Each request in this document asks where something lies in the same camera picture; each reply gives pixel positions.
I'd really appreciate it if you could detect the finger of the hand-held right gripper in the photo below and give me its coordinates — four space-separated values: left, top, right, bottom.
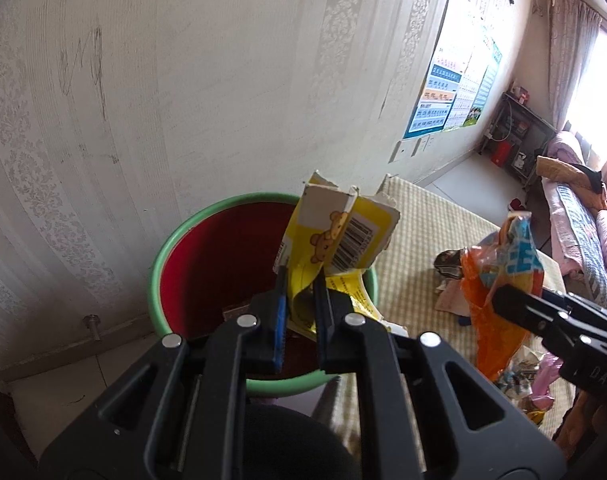
541 287 607 328
492 285 569 343

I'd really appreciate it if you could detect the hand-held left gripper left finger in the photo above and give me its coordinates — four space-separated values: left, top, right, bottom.
38 266 289 480

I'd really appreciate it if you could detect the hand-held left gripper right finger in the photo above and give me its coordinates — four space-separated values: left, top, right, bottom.
313 272 569 480

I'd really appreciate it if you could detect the orange snack bag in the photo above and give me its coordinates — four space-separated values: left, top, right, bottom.
459 211 545 382

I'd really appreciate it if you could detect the red bin with green rim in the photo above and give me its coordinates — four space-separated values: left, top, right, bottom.
150 191 381 396

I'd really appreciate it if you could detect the torn yellow cardboard box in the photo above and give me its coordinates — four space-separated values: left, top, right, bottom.
275 170 409 341

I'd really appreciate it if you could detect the white and blue wrapper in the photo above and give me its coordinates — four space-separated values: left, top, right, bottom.
497 347 544 401

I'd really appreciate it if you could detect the pink plastic wrapper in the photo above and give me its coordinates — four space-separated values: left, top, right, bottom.
529 352 559 411

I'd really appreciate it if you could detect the blue patterned quilt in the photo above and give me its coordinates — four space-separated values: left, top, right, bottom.
556 184 607 303

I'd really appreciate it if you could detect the pink paper sheet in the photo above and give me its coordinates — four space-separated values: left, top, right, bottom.
435 277 477 315

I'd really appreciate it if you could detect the dark crumpled wrapper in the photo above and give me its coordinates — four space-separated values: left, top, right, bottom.
433 249 468 280

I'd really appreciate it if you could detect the sofa with pink blankets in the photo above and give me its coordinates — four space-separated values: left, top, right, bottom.
536 130 607 308

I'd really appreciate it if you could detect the woven straw mat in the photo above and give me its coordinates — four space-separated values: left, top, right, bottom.
328 174 577 466

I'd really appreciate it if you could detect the dark metal cabinet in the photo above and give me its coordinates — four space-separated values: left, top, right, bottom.
480 91 557 187

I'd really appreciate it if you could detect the metal door stopper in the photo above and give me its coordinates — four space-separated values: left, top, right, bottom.
82 314 103 342

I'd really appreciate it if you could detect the pink patterned curtain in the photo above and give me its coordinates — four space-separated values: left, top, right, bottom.
547 0 604 132

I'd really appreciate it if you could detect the dark brown wooden door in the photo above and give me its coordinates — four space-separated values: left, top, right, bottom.
0 382 37 468

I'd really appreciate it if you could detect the blue wall poster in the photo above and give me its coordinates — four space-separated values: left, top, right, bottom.
402 0 503 140

